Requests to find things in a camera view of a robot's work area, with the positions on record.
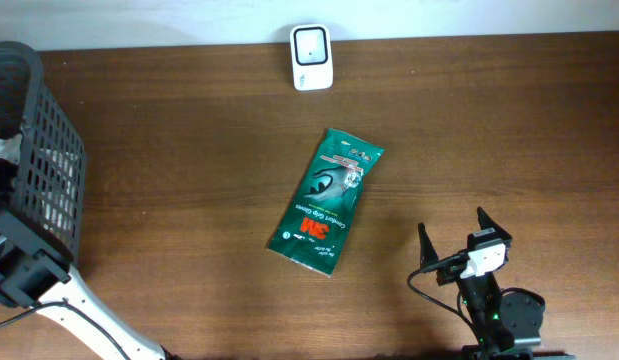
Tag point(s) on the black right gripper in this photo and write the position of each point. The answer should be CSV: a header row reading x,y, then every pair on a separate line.
x,y
426,253

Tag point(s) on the green 3M gloves package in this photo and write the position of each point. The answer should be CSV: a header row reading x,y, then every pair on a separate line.
x,y
314,228

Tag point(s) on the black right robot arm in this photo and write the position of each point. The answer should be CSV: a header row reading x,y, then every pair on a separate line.
x,y
505,322

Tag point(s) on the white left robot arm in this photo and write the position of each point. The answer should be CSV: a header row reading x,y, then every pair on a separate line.
x,y
37,273

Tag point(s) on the white barcode scanner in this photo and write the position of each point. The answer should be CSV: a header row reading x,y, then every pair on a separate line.
x,y
312,57

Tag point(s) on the dark grey plastic basket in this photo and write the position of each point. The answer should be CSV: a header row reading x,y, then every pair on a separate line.
x,y
50,184

